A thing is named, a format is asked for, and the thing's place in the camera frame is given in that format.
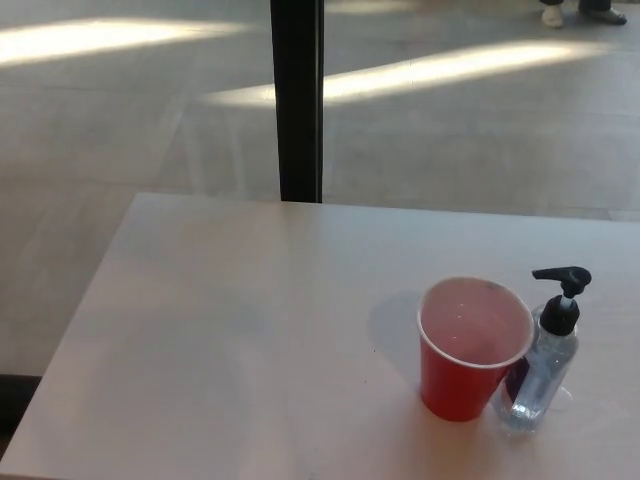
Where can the clear soap bottle black pump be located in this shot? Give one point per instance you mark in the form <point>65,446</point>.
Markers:
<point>534,380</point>

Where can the red plastic cup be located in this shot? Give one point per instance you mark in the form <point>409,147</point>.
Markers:
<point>450,380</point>

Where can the white shoe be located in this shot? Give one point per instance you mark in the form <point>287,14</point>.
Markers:
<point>552,16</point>

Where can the dark shoe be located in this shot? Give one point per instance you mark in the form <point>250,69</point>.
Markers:
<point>607,15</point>

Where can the black vertical window post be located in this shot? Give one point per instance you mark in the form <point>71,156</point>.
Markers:
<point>297,100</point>

